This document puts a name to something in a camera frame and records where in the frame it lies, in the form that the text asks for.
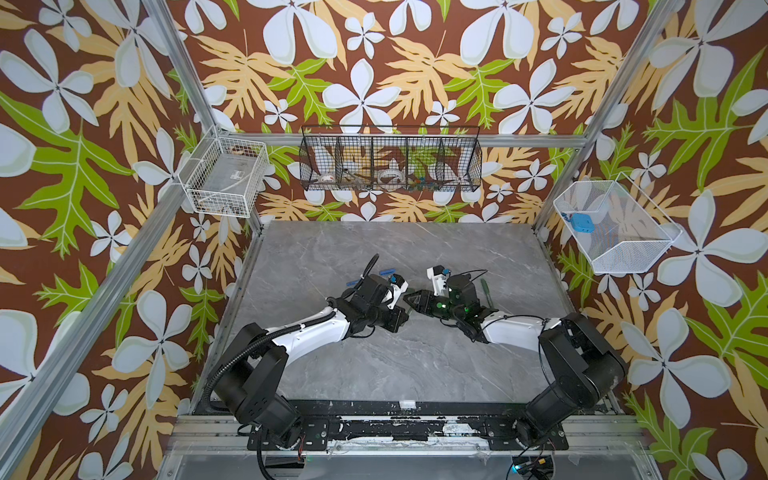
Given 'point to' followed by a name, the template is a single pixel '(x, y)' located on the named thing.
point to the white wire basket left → (222, 178)
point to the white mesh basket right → (618, 228)
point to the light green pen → (487, 291)
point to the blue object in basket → (582, 223)
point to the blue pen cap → (387, 271)
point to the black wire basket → (391, 158)
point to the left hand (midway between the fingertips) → (409, 313)
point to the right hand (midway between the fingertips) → (404, 299)
